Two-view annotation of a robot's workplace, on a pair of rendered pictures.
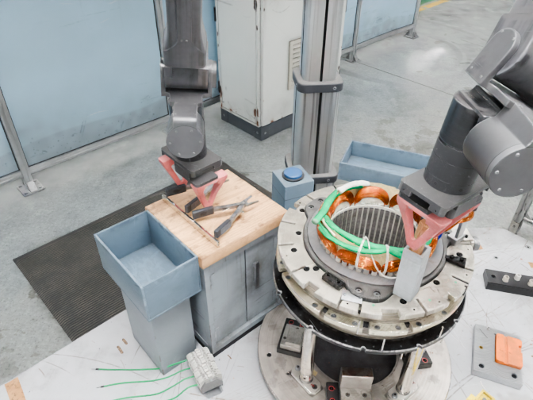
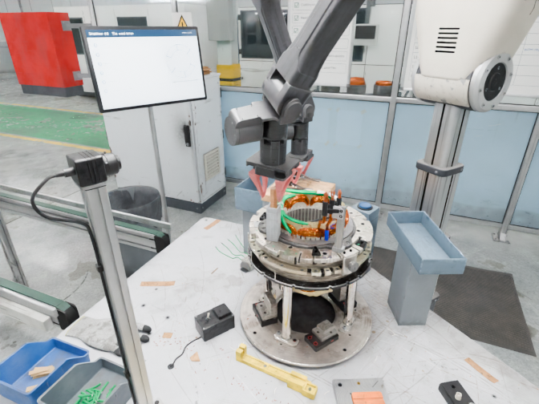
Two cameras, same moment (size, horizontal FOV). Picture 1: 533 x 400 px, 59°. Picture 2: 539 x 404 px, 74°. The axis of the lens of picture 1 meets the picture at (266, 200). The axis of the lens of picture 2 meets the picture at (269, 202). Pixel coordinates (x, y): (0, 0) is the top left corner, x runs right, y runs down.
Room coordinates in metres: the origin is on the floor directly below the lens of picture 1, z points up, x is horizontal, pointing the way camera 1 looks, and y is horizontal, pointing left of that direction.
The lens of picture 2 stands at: (0.16, -0.88, 1.56)
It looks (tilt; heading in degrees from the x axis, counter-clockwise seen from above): 26 degrees down; 67
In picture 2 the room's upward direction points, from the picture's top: straight up
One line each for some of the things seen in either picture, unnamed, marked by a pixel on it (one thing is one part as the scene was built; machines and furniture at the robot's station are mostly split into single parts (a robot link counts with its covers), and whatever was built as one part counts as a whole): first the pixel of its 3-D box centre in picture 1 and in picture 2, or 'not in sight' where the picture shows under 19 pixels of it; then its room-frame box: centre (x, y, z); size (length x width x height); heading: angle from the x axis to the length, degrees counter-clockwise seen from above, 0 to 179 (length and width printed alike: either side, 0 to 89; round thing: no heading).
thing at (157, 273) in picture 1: (155, 299); (259, 216); (0.59, 0.21, 0.92); 0.17 x 0.11 x 0.28; 42
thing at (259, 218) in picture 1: (216, 213); (299, 191); (0.70, 0.10, 1.05); 0.20 x 0.19 x 0.02; 132
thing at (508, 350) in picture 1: (508, 351); (369, 403); (0.57, -0.50, 0.80); 0.07 x 0.05 x 0.01; 159
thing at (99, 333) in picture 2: not in sight; (109, 330); (0.04, -0.03, 0.79); 0.24 x 0.12 x 0.02; 134
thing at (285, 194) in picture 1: (290, 219); (360, 240); (0.86, -0.06, 0.91); 0.07 x 0.07 x 0.25; 24
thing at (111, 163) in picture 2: not in sight; (96, 167); (0.12, -0.33, 1.37); 0.06 x 0.04 x 0.04; 19
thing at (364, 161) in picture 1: (389, 213); (414, 275); (0.87, -0.29, 0.92); 0.25 x 0.11 x 0.28; 68
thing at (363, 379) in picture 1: (356, 386); (266, 305); (0.46, -0.16, 0.85); 0.06 x 0.04 x 0.05; 88
